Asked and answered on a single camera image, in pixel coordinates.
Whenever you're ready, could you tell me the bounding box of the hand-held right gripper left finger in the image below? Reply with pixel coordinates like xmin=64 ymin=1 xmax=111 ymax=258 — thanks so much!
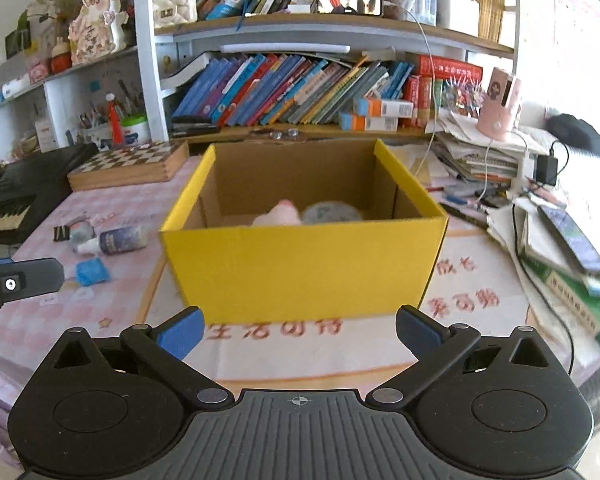
xmin=42 ymin=306 xmax=236 ymax=408

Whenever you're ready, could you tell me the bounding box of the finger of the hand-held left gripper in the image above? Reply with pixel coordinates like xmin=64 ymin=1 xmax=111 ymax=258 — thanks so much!
xmin=0 ymin=257 xmax=66 ymax=323

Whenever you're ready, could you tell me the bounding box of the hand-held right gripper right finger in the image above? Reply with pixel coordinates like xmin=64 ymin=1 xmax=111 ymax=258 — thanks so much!
xmin=366 ymin=305 xmax=563 ymax=408

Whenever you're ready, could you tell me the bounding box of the dark glitter spray bottle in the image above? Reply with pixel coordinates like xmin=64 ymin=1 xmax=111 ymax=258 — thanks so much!
xmin=72 ymin=225 xmax=150 ymax=257

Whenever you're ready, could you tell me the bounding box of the yellow cardboard box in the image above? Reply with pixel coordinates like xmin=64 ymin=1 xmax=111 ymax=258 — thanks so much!
xmin=159 ymin=139 xmax=450 ymax=323

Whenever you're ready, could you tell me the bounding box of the pink checkered desktop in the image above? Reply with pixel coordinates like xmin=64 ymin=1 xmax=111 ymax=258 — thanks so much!
xmin=0 ymin=155 xmax=600 ymax=480

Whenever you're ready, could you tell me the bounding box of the small grey toy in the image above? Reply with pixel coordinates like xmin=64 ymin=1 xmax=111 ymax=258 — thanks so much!
xmin=69 ymin=215 xmax=98 ymax=247

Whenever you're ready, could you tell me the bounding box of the black electronic keyboard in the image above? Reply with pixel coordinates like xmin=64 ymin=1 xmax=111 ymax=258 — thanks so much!
xmin=0 ymin=142 xmax=100 ymax=246

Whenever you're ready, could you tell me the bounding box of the grey round object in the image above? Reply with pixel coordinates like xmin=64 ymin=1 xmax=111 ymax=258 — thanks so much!
xmin=300 ymin=200 xmax=363 ymax=223

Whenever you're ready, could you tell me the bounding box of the pink bottle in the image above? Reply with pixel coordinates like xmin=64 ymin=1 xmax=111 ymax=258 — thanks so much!
xmin=250 ymin=199 xmax=303 ymax=227

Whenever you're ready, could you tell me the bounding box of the wooden chessboard box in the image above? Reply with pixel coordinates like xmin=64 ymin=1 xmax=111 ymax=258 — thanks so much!
xmin=67 ymin=140 xmax=191 ymax=192

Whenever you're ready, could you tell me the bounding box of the green book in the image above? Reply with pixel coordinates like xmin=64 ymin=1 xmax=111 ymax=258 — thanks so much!
xmin=522 ymin=255 xmax=600 ymax=353

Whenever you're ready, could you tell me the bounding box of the cup of brushes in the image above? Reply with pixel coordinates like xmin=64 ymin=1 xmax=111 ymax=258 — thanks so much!
xmin=77 ymin=100 xmax=113 ymax=146

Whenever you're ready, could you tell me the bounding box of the dark tablet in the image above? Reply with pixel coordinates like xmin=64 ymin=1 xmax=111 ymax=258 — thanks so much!
xmin=537 ymin=204 xmax=600 ymax=276

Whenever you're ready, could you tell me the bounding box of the red bottle white cap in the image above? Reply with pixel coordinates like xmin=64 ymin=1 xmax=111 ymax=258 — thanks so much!
xmin=105 ymin=92 xmax=126 ymax=146

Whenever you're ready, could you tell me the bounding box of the white tub green lid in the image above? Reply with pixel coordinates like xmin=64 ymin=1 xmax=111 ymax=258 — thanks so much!
xmin=121 ymin=114 xmax=152 ymax=145

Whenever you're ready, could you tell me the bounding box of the stack of papers and notebooks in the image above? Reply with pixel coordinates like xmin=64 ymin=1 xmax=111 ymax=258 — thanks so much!
xmin=432 ymin=110 xmax=531 ymax=183

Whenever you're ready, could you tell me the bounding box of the black power adapter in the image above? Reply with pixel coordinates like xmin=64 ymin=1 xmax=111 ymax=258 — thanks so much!
xmin=535 ymin=154 xmax=558 ymax=186

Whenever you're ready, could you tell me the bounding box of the black stapler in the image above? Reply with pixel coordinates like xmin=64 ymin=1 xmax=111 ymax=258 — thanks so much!
xmin=171 ymin=116 xmax=222 ymax=137

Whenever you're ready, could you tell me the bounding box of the orange and white carton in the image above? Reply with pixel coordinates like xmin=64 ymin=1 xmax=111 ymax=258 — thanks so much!
xmin=339 ymin=112 xmax=400 ymax=133
xmin=354 ymin=97 xmax=415 ymax=118

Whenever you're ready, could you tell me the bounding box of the brown box with metal knobs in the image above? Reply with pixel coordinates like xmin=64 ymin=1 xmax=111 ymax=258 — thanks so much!
xmin=250 ymin=129 xmax=308 ymax=142

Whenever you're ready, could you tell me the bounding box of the pink cylindrical device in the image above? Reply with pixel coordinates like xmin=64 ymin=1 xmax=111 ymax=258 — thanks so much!
xmin=476 ymin=66 xmax=523 ymax=142

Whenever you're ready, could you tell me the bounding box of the white bookshelf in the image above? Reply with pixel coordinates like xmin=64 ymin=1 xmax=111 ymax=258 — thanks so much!
xmin=0 ymin=0 xmax=521 ymax=161

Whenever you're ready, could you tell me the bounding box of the black hat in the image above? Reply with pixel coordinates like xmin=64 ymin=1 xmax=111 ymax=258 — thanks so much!
xmin=545 ymin=114 xmax=600 ymax=157

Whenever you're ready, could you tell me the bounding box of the white-paged lying book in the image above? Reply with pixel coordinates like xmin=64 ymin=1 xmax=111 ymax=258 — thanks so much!
xmin=160 ymin=52 xmax=221 ymax=93

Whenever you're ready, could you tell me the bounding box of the floral ceramic ornament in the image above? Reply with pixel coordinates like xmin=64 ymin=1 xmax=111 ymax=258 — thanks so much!
xmin=69 ymin=0 xmax=131 ymax=65

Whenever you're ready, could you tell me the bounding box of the row of leaning picture books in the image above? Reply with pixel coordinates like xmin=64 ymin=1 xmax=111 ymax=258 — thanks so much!
xmin=172 ymin=52 xmax=416 ymax=128

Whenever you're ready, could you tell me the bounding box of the red thick dictionary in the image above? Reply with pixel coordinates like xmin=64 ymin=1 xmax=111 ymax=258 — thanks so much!
xmin=412 ymin=54 xmax=483 ymax=81

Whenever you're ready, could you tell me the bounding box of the white lamp bar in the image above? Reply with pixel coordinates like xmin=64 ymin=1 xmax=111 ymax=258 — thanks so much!
xmin=220 ymin=42 xmax=352 ymax=55

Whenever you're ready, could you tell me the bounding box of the white pen holder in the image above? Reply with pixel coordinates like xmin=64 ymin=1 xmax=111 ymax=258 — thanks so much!
xmin=437 ymin=0 xmax=481 ymax=31

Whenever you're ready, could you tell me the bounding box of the clear pen holder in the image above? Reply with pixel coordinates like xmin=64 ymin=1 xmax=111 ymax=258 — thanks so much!
xmin=400 ymin=0 xmax=438 ymax=26

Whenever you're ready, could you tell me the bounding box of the stack of yellow books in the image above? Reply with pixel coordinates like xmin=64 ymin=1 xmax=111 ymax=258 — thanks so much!
xmin=477 ymin=0 xmax=508 ymax=41

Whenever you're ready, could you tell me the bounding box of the smartphone with lit screen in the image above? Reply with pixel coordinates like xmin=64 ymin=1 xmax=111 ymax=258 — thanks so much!
xmin=316 ymin=0 xmax=383 ymax=17

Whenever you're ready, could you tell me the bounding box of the black charger with cable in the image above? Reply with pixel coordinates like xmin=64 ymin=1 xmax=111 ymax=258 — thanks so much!
xmin=510 ymin=140 xmax=576 ymax=378

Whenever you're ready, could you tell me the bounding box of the white charging cable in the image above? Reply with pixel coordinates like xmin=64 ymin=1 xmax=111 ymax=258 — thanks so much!
xmin=475 ymin=132 xmax=531 ymax=201

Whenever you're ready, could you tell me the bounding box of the pink wall poster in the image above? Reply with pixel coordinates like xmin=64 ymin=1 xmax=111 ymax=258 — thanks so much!
xmin=552 ymin=0 xmax=600 ymax=86

